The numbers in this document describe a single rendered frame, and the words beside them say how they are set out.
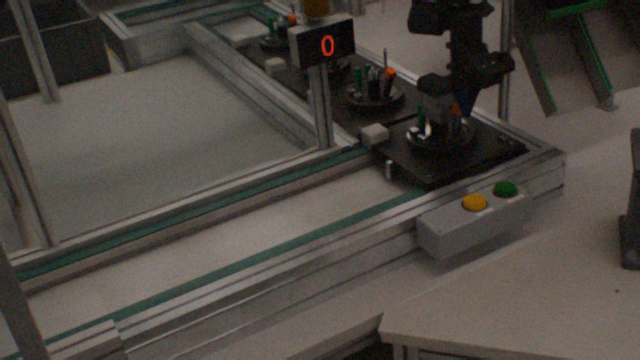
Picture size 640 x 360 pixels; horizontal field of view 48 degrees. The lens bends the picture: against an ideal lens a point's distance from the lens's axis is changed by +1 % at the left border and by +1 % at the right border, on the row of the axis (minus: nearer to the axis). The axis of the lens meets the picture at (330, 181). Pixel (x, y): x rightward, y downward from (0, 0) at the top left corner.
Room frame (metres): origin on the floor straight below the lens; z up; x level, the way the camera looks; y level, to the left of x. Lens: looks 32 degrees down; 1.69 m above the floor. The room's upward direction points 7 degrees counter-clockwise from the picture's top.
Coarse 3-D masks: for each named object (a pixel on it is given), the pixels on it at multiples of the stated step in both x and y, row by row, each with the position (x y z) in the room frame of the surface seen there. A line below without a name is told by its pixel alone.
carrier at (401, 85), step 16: (384, 48) 1.55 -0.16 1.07; (368, 64) 1.55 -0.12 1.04; (384, 64) 1.55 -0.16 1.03; (368, 80) 1.50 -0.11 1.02; (384, 80) 1.56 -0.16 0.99; (400, 80) 1.60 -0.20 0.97; (336, 96) 1.55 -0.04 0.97; (352, 96) 1.49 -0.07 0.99; (368, 96) 1.48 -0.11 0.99; (400, 96) 1.46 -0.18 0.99; (416, 96) 1.50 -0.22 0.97; (336, 112) 1.46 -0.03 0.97; (352, 112) 1.45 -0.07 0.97; (368, 112) 1.44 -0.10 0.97; (384, 112) 1.43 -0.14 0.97; (400, 112) 1.42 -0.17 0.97; (416, 112) 1.41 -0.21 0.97; (352, 128) 1.37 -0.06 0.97
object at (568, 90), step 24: (528, 0) 1.47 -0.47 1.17; (528, 24) 1.43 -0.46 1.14; (552, 24) 1.44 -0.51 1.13; (576, 24) 1.41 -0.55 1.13; (528, 48) 1.36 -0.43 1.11; (552, 48) 1.40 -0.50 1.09; (576, 48) 1.40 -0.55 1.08; (528, 72) 1.35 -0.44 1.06; (552, 72) 1.36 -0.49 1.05; (576, 72) 1.36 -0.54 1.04; (600, 72) 1.32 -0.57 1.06; (552, 96) 1.32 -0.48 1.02; (576, 96) 1.32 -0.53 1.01; (600, 96) 1.32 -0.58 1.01
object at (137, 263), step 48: (240, 192) 1.20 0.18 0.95; (288, 192) 1.22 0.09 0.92; (336, 192) 1.21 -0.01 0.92; (384, 192) 1.19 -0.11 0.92; (96, 240) 1.09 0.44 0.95; (144, 240) 1.09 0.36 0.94; (192, 240) 1.10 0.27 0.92; (240, 240) 1.08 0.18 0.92; (288, 240) 1.02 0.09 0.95; (144, 288) 0.97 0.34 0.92; (192, 288) 0.92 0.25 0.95
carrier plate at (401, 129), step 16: (400, 128) 1.35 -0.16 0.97; (480, 128) 1.30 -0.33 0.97; (384, 144) 1.29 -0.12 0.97; (400, 144) 1.28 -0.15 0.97; (480, 144) 1.24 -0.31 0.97; (496, 144) 1.23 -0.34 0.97; (512, 144) 1.22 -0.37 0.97; (384, 160) 1.25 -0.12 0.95; (400, 160) 1.21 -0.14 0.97; (416, 160) 1.21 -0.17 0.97; (432, 160) 1.20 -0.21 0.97; (448, 160) 1.19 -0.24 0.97; (464, 160) 1.18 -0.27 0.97; (480, 160) 1.18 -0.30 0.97; (496, 160) 1.19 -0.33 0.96; (416, 176) 1.15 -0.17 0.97; (432, 176) 1.14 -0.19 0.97; (448, 176) 1.14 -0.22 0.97; (464, 176) 1.15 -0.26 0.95
